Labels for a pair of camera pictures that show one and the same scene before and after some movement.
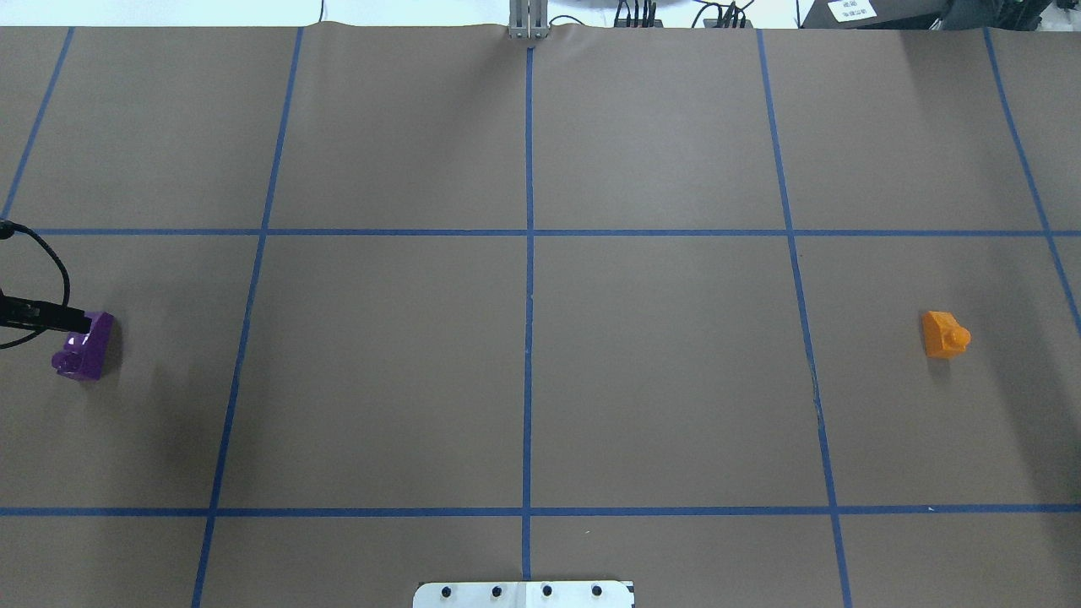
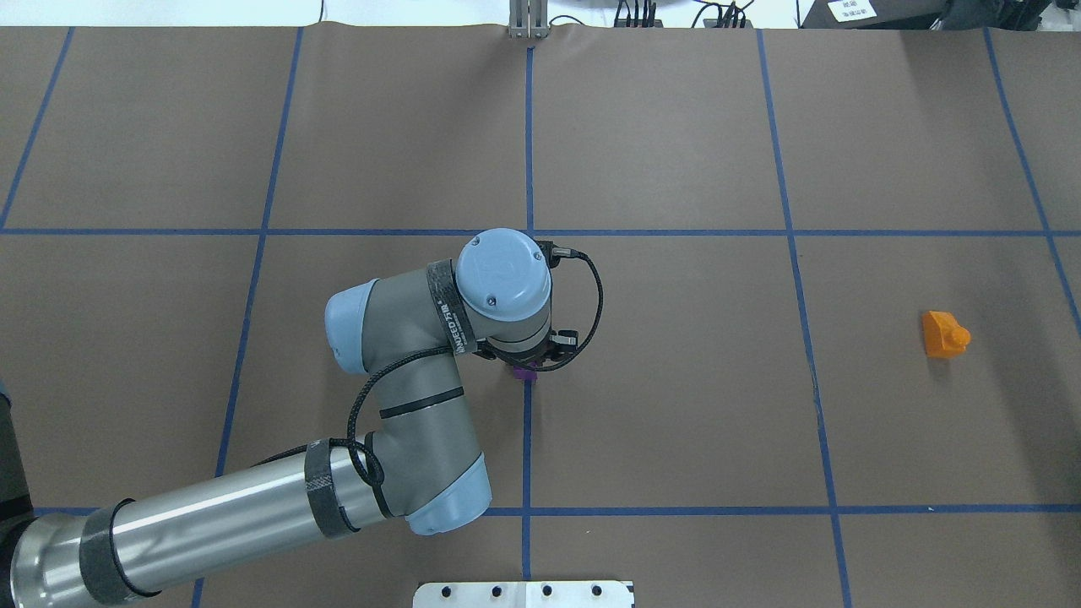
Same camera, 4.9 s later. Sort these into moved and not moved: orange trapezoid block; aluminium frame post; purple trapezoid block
Moved: purple trapezoid block
Not moved: orange trapezoid block; aluminium frame post
